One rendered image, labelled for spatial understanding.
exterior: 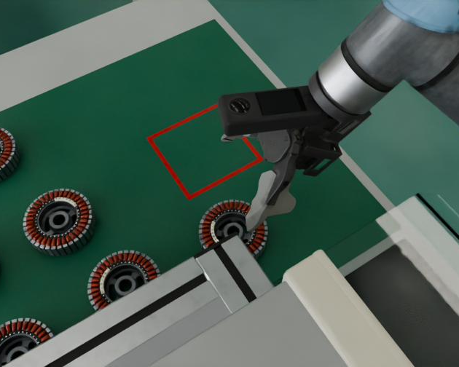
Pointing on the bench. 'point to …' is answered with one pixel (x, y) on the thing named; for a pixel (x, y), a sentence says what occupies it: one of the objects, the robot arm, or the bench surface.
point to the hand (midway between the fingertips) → (229, 183)
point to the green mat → (146, 177)
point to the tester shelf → (159, 312)
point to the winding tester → (296, 328)
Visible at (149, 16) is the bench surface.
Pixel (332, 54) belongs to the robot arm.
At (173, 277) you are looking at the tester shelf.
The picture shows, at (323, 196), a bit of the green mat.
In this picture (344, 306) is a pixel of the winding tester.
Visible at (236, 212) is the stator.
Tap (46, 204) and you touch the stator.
